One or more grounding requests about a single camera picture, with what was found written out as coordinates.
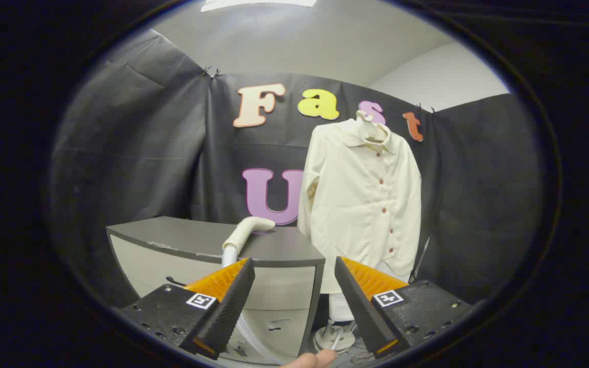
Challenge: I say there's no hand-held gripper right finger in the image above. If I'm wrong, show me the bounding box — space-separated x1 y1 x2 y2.
334 257 474 358

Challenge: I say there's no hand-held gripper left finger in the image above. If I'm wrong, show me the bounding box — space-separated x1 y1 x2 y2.
121 257 256 361

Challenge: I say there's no cream garment steamer head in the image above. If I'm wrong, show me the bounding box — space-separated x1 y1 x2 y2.
221 216 276 269

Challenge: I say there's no cream button-up shirt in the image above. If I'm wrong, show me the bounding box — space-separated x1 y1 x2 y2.
297 118 423 294

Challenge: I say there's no white garment stand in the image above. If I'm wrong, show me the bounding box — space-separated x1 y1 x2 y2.
314 293 359 354

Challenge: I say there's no grey cabinet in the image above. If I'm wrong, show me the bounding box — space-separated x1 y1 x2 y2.
106 216 326 361

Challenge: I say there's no black backdrop cloth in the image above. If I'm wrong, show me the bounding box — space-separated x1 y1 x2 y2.
49 28 546 307

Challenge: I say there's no ceiling light panel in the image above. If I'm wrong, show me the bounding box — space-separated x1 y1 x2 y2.
201 0 317 12

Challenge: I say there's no translucent steamer hose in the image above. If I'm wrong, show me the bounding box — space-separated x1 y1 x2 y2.
222 244 281 365

